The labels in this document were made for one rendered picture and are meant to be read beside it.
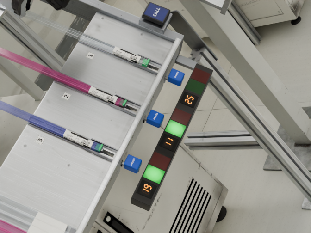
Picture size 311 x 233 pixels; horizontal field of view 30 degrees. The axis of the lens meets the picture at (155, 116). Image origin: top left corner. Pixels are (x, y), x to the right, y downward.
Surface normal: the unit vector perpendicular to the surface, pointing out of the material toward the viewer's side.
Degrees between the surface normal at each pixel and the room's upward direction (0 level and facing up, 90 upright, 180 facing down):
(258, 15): 90
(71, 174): 46
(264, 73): 90
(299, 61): 0
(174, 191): 86
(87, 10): 90
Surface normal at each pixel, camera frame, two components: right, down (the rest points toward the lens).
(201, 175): 0.69, -0.05
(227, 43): -0.41, 0.80
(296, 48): -0.60, -0.60
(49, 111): 0.08, -0.46
